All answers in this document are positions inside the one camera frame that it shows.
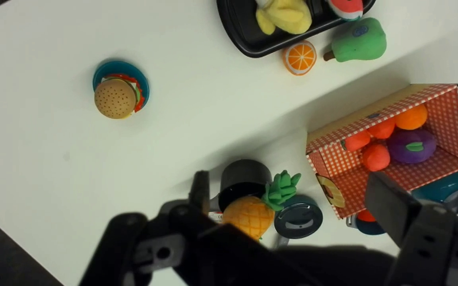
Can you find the burger plush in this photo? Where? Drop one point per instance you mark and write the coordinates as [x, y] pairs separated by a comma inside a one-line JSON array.
[[114, 98]]

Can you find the dark blue round lid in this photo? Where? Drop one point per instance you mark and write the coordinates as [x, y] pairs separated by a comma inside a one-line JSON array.
[[299, 217]]

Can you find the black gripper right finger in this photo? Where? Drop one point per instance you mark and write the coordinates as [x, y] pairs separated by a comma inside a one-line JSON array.
[[389, 209]]

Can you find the red tomato plush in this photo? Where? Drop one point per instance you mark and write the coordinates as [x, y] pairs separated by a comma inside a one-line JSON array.
[[381, 129], [375, 158], [356, 142]]

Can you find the red plush in bowl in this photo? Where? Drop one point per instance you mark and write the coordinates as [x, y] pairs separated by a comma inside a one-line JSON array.
[[365, 215]]

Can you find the round orange plush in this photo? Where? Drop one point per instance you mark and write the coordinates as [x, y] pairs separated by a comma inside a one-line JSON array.
[[411, 118]]

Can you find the pineapple plush toy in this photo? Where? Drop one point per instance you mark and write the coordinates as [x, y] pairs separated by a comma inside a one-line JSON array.
[[249, 215]]

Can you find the teal toy kettle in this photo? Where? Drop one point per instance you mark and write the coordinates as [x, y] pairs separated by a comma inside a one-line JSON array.
[[445, 185]]

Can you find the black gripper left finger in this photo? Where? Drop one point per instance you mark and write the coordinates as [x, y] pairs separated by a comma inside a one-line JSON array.
[[198, 191]]

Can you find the small black pot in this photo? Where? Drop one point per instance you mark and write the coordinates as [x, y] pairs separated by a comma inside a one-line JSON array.
[[244, 177]]

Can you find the green pear plush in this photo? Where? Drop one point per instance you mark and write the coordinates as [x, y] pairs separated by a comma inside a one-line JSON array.
[[357, 40]]

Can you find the purple eggplant plush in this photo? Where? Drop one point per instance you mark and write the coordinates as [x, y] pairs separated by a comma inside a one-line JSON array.
[[411, 147]]

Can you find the yellow banana plush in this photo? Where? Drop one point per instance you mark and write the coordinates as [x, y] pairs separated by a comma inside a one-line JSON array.
[[284, 17]]

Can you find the small blue plate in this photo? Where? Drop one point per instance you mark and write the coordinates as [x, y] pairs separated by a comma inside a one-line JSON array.
[[117, 67]]

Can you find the dark bowl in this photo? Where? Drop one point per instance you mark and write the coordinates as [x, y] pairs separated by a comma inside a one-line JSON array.
[[369, 228]]

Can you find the black plastic tray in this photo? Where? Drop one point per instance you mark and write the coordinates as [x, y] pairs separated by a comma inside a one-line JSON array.
[[238, 26]]

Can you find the watermelon slice plush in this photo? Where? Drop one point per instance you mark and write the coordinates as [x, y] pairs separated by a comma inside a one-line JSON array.
[[346, 9]]

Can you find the orange slice plush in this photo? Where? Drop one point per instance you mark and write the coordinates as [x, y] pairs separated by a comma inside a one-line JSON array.
[[300, 58]]

